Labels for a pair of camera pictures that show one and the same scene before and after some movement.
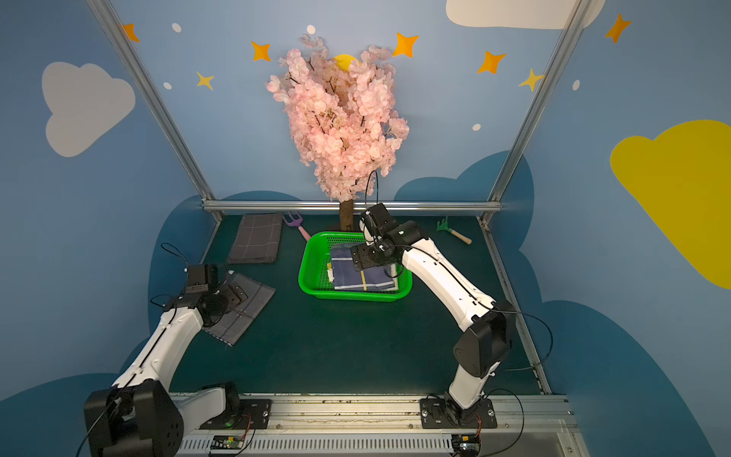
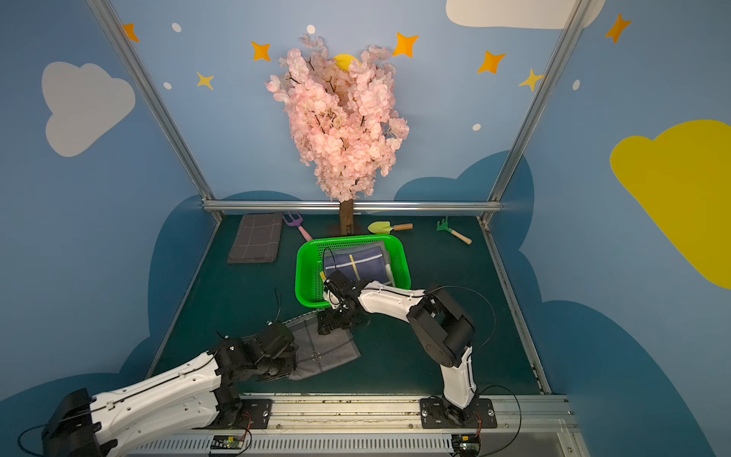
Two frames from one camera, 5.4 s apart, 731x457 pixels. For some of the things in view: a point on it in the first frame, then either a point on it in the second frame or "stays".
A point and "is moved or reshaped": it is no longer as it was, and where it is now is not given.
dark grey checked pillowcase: x=258 y=239 stays
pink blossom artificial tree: x=339 y=119 stays
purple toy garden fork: x=297 y=223 stays
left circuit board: x=227 y=442 stays
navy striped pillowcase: x=346 y=276 is moved or reshaped
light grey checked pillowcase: x=236 y=323 -> x=318 y=352
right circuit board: x=465 y=444 stays
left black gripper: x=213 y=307 -> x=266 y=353
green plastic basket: x=313 y=271 is moved or reshaped
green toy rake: x=444 y=226 stays
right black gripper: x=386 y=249 -> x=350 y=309
